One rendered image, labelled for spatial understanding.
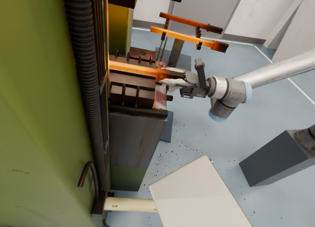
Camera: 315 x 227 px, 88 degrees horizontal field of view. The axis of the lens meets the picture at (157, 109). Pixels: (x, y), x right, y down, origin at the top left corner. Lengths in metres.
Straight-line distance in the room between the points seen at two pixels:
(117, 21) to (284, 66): 0.74
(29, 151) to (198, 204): 0.17
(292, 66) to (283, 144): 0.75
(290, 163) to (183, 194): 1.34
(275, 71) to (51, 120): 0.84
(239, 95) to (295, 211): 1.49
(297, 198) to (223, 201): 1.93
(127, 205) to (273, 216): 1.39
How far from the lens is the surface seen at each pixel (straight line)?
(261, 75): 0.88
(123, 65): 0.63
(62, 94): 0.19
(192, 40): 1.02
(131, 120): 0.59
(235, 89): 0.71
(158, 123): 0.60
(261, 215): 1.80
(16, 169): 0.25
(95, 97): 0.24
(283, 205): 1.98
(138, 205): 0.74
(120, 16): 0.80
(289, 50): 4.51
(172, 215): 0.21
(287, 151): 1.50
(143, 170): 0.99
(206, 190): 0.20
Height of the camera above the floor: 1.36
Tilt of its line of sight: 47 degrees down
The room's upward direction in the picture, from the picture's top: 17 degrees clockwise
